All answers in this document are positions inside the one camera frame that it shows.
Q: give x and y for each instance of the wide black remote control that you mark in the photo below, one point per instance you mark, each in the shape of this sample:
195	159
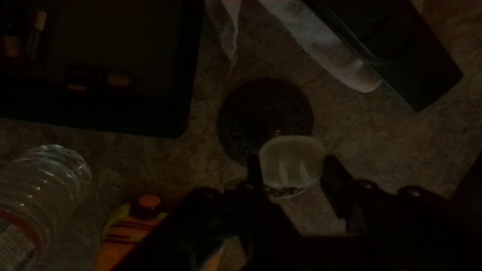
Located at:
397	50

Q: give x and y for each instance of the orange yellow toy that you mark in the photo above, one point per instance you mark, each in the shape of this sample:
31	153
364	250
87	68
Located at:
126	231

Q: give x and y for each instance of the round brown coaster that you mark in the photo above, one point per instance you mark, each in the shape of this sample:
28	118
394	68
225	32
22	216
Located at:
257	115

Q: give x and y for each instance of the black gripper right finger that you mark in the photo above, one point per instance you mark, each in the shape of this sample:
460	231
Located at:
341	196

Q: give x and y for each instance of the clear plastic water bottle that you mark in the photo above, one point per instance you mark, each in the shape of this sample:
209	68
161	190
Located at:
40	201

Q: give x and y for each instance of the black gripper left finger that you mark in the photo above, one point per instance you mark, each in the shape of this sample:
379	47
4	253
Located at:
257	201

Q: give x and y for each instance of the black box tray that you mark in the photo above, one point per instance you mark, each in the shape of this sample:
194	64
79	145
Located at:
111	55

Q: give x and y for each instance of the small white plastic object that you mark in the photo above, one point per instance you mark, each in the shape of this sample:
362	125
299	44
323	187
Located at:
292	160

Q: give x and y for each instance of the white rolled paper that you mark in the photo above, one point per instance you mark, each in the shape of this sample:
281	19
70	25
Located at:
326	50

